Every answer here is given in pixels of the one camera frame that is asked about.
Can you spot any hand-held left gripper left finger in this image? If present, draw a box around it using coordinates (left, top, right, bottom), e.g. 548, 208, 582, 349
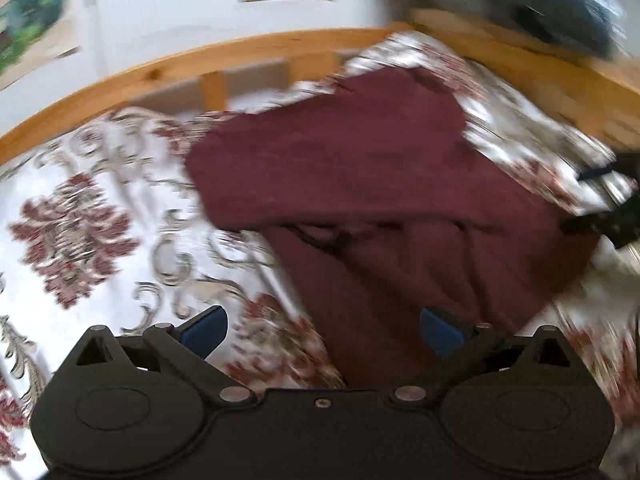
62, 305, 259, 409

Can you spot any blond child wall drawing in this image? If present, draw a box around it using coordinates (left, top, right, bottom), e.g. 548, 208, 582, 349
0, 0, 82, 92

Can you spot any wooden bed frame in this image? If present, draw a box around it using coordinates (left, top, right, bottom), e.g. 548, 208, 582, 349
0, 7, 640, 166

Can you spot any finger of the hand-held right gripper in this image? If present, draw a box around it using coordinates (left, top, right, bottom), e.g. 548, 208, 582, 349
561, 207, 640, 252
575, 152, 640, 185

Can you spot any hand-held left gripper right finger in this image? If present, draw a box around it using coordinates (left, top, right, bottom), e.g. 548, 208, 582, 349
387, 307, 584, 407

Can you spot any maroon knit garment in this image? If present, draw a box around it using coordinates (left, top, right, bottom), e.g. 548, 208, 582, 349
184, 66, 601, 388

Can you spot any floral printed satin blanket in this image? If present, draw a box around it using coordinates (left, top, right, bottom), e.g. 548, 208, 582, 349
0, 30, 640, 480

